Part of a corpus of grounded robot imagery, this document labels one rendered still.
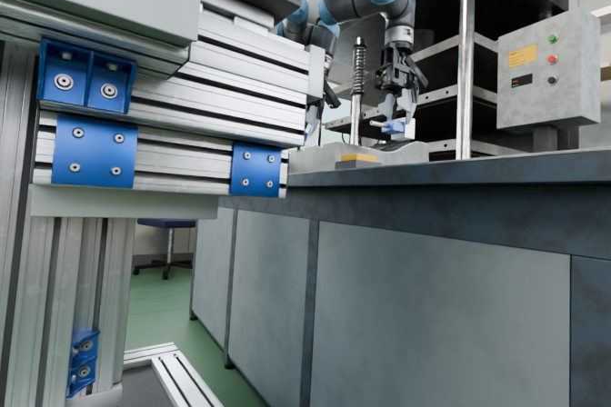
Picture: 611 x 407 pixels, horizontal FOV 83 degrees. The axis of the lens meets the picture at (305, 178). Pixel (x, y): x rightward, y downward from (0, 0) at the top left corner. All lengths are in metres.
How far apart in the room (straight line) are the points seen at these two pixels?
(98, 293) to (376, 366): 0.56
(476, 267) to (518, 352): 0.12
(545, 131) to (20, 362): 1.65
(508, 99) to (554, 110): 0.18
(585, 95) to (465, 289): 1.09
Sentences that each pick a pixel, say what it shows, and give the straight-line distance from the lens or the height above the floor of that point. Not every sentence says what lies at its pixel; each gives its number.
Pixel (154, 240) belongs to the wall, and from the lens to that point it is 3.80.
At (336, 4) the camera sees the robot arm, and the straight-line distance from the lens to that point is 1.01.
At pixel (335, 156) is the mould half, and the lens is 0.95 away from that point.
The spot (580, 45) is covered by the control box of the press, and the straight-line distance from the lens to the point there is 1.63.
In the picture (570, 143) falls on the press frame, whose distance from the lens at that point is 2.31.
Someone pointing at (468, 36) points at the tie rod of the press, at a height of 1.46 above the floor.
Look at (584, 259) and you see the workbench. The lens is 0.56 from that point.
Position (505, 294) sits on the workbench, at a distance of 0.62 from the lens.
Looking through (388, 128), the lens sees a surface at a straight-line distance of 0.94.
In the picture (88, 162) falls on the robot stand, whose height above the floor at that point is 0.76.
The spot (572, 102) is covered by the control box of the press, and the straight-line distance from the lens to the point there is 1.58.
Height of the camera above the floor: 0.72
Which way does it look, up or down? 4 degrees up
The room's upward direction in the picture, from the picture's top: 3 degrees clockwise
